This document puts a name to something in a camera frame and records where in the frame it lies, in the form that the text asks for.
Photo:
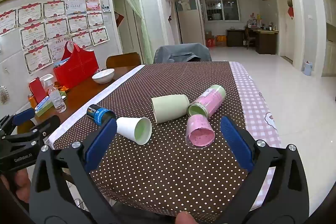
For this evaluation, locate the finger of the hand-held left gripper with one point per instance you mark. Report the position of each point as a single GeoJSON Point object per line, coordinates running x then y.
{"type": "Point", "coordinates": [48, 124]}
{"type": "Point", "coordinates": [23, 116]}

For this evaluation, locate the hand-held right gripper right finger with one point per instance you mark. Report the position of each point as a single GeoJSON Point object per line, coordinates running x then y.
{"type": "Point", "coordinates": [236, 144]}

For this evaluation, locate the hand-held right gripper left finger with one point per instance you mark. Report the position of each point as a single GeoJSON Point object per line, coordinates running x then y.
{"type": "Point", "coordinates": [101, 140]}

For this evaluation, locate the black and blue cup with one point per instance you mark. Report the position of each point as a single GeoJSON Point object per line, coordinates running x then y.
{"type": "Point", "coordinates": [98, 113]}

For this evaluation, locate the white paper cup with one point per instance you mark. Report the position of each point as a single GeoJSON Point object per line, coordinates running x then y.
{"type": "Point", "coordinates": [126, 128]}

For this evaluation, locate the pink clear plastic cup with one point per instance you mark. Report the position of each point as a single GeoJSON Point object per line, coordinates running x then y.
{"type": "Point", "coordinates": [197, 127]}

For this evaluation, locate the pink cup with green inside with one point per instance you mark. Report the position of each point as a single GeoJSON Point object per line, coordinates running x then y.
{"type": "Point", "coordinates": [210, 98]}

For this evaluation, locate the pale green cup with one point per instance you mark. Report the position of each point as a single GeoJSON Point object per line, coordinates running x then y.
{"type": "Point", "coordinates": [168, 108]}

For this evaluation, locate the person's left hand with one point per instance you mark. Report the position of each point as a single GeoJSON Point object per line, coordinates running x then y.
{"type": "Point", "coordinates": [20, 183]}

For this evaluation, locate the person's right hand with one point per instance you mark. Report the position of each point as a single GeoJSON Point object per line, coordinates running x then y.
{"type": "Point", "coordinates": [185, 218]}

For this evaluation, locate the green and blue packet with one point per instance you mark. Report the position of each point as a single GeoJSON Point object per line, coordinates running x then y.
{"type": "Point", "coordinates": [43, 107]}

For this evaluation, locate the clear spray bottle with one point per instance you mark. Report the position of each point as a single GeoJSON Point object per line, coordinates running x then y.
{"type": "Point", "coordinates": [57, 99]}

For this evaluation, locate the pink checked tablecloth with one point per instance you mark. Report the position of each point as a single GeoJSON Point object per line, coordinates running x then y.
{"type": "Point", "coordinates": [252, 98]}

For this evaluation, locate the brown polka dot tablecloth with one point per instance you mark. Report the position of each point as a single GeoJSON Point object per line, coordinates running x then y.
{"type": "Point", "coordinates": [157, 166]}

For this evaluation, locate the white bowl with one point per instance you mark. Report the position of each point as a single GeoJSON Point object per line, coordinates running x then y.
{"type": "Point", "coordinates": [103, 76]}

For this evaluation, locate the red bag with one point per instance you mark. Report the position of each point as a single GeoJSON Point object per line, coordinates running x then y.
{"type": "Point", "coordinates": [78, 67]}

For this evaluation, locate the wooden chair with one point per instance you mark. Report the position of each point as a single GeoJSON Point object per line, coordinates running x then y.
{"type": "Point", "coordinates": [123, 59]}

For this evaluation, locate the orange cardboard box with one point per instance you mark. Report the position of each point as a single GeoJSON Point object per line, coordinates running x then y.
{"type": "Point", "coordinates": [221, 40]}

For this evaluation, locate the blue bin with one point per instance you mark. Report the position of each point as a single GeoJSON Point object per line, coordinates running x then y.
{"type": "Point", "coordinates": [308, 68]}

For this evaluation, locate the red cardboard box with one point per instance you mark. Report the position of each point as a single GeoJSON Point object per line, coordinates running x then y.
{"type": "Point", "coordinates": [210, 43]}

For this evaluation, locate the dark desk chair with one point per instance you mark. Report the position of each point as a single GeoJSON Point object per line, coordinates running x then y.
{"type": "Point", "coordinates": [249, 39]}

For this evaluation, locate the grey jacket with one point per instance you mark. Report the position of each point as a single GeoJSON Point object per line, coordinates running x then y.
{"type": "Point", "coordinates": [181, 53]}

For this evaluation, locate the dark wooden desk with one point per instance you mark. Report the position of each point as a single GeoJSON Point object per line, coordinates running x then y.
{"type": "Point", "coordinates": [265, 41]}

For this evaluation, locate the red paper door hanging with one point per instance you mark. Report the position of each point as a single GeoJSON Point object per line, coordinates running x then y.
{"type": "Point", "coordinates": [120, 19]}

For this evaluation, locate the white refrigerator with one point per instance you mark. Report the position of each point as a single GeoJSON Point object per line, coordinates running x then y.
{"type": "Point", "coordinates": [190, 24]}

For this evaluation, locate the green curtain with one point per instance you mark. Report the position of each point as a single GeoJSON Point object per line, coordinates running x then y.
{"type": "Point", "coordinates": [136, 8]}

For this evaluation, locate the window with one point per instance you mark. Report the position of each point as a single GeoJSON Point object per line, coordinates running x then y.
{"type": "Point", "coordinates": [221, 6]}

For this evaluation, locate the red door decoration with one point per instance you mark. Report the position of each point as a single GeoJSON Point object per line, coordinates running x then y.
{"type": "Point", "coordinates": [290, 10]}

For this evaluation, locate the white cabinet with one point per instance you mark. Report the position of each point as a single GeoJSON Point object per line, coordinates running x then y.
{"type": "Point", "coordinates": [326, 29]}

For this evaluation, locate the group of wall certificates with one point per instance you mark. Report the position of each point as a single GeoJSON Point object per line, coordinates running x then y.
{"type": "Point", "coordinates": [56, 27]}

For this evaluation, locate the small wall photo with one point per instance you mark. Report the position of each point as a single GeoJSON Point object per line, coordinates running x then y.
{"type": "Point", "coordinates": [106, 8]}

